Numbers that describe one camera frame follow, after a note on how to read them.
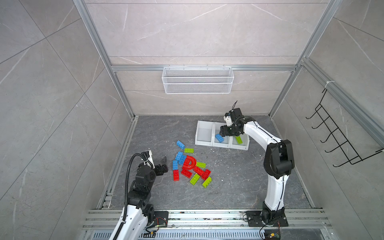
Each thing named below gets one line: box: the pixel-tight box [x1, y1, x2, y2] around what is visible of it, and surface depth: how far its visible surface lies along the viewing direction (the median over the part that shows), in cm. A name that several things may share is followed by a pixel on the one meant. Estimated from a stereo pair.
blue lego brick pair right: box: [179, 154, 187, 165], surface depth 95 cm
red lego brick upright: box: [173, 169, 180, 182], surface depth 89 cm
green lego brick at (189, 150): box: [184, 148, 195, 154], surface depth 100 cm
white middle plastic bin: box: [212, 121, 231, 148], surface depth 101 cm
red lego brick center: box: [193, 166, 205, 176], surface depth 91 cm
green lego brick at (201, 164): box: [196, 161, 207, 169], surface depth 94 cm
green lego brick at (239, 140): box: [235, 136, 243, 145], surface depth 106 cm
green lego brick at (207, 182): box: [202, 176, 212, 188], surface depth 85 cm
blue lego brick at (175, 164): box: [172, 160, 178, 170], surface depth 92 cm
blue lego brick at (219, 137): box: [215, 133, 224, 143], surface depth 106 cm
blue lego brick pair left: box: [175, 151, 183, 161], surface depth 97 cm
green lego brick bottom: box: [189, 173, 201, 185], surface depth 87 cm
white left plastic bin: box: [195, 120, 214, 147], surface depth 108 cm
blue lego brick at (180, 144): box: [176, 140, 185, 150], surface depth 102 cm
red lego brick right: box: [201, 169, 211, 181], surface depth 89 cm
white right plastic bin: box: [229, 133, 250, 151], surface depth 100 cm
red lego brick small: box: [181, 168, 193, 179], surface depth 90 cm
